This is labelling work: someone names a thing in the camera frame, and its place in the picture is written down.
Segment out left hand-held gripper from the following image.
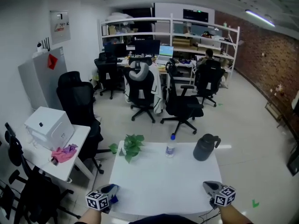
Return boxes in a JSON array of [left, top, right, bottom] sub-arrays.
[[85, 183, 120, 213]]

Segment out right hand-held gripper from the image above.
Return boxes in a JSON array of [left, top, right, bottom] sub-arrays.
[[202, 181, 237, 210]]

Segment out person's left forearm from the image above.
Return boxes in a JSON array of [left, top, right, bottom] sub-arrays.
[[78, 207, 105, 224]]

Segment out person's right forearm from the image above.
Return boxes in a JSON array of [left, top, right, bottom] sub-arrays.
[[219, 203, 250, 224]]

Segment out pink cloth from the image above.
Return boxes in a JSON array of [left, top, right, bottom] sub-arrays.
[[51, 147, 75, 164]]

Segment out purple cloth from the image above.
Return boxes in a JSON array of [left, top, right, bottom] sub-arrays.
[[62, 143, 78, 154]]

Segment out white side desk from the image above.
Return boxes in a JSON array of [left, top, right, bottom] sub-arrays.
[[13, 124, 101, 184]]

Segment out white table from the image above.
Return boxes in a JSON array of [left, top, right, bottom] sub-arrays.
[[109, 140, 223, 217]]

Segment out green potted plant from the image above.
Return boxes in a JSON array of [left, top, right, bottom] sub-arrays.
[[108, 134, 146, 164]]

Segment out person's dark clothing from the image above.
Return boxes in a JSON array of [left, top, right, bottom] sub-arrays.
[[128, 213, 199, 224]]

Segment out black office chair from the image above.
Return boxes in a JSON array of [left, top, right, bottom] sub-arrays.
[[122, 56, 164, 124], [93, 52, 125, 100], [56, 70, 112, 175], [194, 59, 226, 108], [0, 122, 82, 224], [160, 58, 204, 136]]

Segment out clear plastic water bottle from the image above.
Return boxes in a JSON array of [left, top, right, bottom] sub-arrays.
[[165, 133, 177, 159]]

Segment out black framed stand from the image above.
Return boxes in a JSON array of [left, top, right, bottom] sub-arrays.
[[286, 140, 299, 177]]

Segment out white box appliance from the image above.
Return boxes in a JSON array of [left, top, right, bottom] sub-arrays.
[[23, 106, 76, 152]]

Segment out low wooden side table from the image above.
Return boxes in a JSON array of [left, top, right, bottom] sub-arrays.
[[264, 87, 299, 135]]

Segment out white garment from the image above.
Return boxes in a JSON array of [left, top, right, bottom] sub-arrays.
[[124, 65, 165, 114]]

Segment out grey neck pillow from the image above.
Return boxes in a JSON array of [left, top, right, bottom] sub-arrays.
[[128, 61, 150, 81]]

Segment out grey metal cabinet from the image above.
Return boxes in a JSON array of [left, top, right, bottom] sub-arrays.
[[18, 46, 69, 111]]

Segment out white office desk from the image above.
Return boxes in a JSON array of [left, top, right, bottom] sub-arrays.
[[116, 55, 197, 96]]

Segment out red diamond paper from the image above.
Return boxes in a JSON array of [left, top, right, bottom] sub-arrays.
[[47, 53, 58, 70]]

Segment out black computer monitor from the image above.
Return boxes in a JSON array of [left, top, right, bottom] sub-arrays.
[[134, 39, 161, 56], [103, 42, 128, 58]]

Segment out lit laptop screen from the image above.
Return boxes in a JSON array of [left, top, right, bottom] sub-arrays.
[[159, 45, 175, 58]]

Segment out stack of cardboard boxes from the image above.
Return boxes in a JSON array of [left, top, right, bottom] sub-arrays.
[[172, 37, 199, 51]]

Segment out black router with antennas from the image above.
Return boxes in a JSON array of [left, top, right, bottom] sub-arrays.
[[41, 37, 51, 52]]

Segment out white shelving rack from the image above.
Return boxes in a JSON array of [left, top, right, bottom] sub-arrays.
[[97, 13, 241, 68]]

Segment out ceiling tube light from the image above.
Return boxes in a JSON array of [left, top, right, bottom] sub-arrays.
[[245, 9, 276, 28]]

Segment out black cable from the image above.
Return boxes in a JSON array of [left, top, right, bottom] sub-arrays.
[[198, 208, 221, 224]]

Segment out black jug with handle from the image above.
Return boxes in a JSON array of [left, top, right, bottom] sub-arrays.
[[192, 133, 222, 162]]

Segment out grey wall electrical panel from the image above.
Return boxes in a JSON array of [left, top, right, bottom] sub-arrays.
[[49, 10, 71, 45]]

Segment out black wall display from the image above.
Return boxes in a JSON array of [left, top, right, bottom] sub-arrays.
[[182, 8, 209, 22]]

